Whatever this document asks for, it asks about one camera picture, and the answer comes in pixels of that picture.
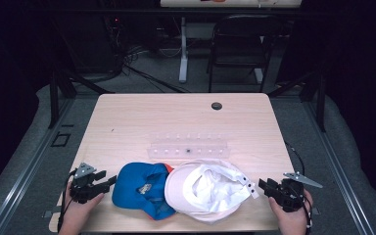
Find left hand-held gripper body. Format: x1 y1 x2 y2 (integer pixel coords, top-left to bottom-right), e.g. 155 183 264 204
70 162 106 205

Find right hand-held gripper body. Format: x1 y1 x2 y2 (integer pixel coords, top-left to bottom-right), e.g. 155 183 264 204
273 171 323 213

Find blue baseball cap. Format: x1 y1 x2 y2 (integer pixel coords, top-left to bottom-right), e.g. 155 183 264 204
112 162 177 221

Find white baseball cap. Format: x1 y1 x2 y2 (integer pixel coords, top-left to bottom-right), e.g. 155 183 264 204
164 159 260 224

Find person's left hand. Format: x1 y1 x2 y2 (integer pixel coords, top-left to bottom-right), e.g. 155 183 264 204
62 187 106 228

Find person's right hand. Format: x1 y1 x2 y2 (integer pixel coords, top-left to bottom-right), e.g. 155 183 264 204
268 192 314 229

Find black folding chair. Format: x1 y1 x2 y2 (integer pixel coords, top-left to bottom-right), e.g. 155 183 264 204
207 14 285 94

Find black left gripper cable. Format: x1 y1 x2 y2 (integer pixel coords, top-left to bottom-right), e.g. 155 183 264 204
57 169 78 233

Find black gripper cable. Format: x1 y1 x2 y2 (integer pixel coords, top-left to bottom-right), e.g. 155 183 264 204
57 169 78 233
284 141 313 235

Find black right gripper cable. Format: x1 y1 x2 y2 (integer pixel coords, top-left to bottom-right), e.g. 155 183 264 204
284 141 313 235

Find aluminium floor rail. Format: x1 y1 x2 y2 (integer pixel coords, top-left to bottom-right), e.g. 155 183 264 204
0 97 76 235
302 97 376 235

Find black metal frame strut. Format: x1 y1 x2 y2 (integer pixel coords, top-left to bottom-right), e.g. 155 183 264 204
267 70 327 133
47 65 116 130

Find bundle of black floor cables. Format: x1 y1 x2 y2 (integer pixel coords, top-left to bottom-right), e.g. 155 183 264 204
104 16 190 94

